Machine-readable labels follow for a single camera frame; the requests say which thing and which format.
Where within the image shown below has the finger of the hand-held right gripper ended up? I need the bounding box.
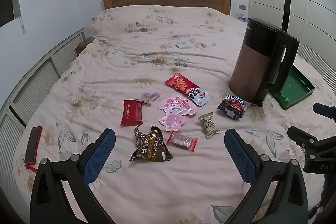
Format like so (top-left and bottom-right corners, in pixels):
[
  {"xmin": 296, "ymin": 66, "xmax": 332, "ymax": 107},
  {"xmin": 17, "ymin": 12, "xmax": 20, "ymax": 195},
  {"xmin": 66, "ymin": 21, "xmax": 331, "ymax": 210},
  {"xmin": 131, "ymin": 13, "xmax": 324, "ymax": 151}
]
[
  {"xmin": 312, "ymin": 103, "xmax": 336, "ymax": 119},
  {"xmin": 287, "ymin": 126, "xmax": 319, "ymax": 151}
]

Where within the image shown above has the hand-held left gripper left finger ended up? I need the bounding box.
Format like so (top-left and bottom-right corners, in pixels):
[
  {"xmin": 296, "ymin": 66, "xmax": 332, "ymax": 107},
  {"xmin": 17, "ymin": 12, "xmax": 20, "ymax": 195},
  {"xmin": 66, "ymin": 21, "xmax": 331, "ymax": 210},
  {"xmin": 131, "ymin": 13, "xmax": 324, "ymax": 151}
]
[{"xmin": 30, "ymin": 128, "xmax": 116, "ymax": 224}]

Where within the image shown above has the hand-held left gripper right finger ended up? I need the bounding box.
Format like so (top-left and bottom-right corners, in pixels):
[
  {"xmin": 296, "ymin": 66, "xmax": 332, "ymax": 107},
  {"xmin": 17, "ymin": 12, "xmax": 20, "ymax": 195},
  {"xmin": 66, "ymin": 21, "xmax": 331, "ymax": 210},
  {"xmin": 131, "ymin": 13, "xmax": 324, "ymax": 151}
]
[{"xmin": 224, "ymin": 129, "xmax": 309, "ymax": 224}]

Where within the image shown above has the green tray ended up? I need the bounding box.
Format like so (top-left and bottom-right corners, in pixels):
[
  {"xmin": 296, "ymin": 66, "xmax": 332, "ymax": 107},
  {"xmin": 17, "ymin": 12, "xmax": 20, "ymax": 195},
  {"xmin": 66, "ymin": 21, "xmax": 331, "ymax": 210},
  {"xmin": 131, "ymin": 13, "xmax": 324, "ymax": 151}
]
[{"xmin": 270, "ymin": 64, "xmax": 315, "ymax": 110}]

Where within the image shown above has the green candy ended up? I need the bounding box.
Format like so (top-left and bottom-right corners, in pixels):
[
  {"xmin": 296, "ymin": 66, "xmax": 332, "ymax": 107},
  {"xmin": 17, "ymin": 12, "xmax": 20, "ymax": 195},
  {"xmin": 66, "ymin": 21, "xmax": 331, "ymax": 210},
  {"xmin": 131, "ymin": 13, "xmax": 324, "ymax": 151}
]
[{"xmin": 198, "ymin": 112, "xmax": 221, "ymax": 140}]

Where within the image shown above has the brown chocolate packet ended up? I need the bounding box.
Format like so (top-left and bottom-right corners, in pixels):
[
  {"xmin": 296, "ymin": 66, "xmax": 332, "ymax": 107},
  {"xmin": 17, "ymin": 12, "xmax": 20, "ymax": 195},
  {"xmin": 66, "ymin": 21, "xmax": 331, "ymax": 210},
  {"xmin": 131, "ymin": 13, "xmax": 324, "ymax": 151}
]
[{"xmin": 129, "ymin": 125, "xmax": 174, "ymax": 163}]

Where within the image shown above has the dark blue wafer packet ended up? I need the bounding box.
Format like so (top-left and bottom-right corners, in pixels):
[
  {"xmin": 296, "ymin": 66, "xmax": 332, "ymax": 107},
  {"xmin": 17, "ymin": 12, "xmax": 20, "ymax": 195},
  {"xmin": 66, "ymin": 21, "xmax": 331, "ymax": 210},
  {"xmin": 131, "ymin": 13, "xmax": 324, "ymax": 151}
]
[{"xmin": 217, "ymin": 94, "xmax": 250, "ymax": 119}]

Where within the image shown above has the red snack packet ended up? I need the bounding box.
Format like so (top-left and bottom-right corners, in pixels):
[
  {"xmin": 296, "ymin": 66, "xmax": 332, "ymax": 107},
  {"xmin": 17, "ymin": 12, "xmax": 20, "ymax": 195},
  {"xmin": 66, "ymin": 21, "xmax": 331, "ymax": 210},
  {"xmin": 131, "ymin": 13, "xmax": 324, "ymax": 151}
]
[{"xmin": 120, "ymin": 99, "xmax": 143, "ymax": 126}]

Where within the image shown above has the clear red-ended candy packet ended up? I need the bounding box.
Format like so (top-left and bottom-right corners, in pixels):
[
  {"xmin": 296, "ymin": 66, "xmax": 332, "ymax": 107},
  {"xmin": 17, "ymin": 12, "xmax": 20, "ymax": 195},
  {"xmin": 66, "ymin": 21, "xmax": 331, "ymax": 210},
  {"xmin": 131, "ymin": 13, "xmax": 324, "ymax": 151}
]
[{"xmin": 166, "ymin": 130, "xmax": 198, "ymax": 153}]

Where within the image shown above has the small clear candy bag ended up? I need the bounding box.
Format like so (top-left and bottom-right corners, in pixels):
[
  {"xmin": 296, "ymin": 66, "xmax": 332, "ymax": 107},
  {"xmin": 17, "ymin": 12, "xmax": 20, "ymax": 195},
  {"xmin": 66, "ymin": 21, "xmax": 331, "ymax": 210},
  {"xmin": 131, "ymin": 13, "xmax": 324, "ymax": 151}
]
[{"xmin": 136, "ymin": 89, "xmax": 161, "ymax": 105}]

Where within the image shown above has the pink cartoon character packet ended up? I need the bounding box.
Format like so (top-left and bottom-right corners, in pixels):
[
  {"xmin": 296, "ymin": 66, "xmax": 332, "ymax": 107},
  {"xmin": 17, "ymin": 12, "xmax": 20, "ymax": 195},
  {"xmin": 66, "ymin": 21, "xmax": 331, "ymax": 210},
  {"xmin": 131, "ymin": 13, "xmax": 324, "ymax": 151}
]
[{"xmin": 157, "ymin": 94, "xmax": 198, "ymax": 132}]

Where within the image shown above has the red and white long packet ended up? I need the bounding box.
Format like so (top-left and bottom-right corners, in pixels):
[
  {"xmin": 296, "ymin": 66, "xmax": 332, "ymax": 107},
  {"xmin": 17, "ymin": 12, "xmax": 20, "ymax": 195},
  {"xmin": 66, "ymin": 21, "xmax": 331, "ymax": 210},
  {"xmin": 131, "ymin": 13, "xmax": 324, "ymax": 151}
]
[{"xmin": 165, "ymin": 72, "xmax": 213, "ymax": 107}]

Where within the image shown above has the person's right forearm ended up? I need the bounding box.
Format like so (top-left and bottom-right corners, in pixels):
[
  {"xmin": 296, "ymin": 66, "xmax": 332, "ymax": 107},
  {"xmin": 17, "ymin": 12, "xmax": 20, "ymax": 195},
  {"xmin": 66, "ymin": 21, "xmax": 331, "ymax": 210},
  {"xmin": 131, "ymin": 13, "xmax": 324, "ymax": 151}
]
[{"xmin": 322, "ymin": 174, "xmax": 336, "ymax": 201}]

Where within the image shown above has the black phone in red case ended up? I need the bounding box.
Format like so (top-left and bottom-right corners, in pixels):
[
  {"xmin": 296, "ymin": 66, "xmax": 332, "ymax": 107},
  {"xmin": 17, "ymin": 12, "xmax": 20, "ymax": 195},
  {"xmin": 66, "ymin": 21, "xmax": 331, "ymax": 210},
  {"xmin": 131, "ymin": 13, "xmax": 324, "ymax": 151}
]
[{"xmin": 24, "ymin": 126, "xmax": 43, "ymax": 164}]

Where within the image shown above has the brown and black electric kettle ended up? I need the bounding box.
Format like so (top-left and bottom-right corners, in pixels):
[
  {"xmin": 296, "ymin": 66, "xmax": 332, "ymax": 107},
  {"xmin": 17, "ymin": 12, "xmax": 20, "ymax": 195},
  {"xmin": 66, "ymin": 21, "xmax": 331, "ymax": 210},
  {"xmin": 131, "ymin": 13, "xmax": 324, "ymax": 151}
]
[{"xmin": 228, "ymin": 17, "xmax": 300, "ymax": 108}]

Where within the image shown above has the white slatted cabinet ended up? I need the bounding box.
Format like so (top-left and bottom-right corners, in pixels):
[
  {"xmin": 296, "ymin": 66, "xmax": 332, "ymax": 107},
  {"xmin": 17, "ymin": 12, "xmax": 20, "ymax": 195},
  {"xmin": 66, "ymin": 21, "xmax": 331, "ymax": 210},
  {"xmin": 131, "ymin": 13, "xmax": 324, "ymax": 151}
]
[{"xmin": 0, "ymin": 28, "xmax": 87, "ymax": 214}]

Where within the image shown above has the wooden nightstand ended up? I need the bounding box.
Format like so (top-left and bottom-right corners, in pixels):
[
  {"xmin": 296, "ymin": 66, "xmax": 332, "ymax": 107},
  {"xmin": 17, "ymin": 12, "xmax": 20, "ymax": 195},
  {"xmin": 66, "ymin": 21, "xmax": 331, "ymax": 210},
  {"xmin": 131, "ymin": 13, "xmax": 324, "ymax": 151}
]
[{"xmin": 76, "ymin": 38, "xmax": 93, "ymax": 56}]

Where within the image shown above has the red phone strap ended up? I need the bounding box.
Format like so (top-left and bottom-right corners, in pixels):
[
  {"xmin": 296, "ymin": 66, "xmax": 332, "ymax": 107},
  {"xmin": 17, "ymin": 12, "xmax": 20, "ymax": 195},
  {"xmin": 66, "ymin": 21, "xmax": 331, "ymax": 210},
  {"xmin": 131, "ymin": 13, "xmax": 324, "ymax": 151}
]
[{"xmin": 24, "ymin": 160, "xmax": 38, "ymax": 173}]

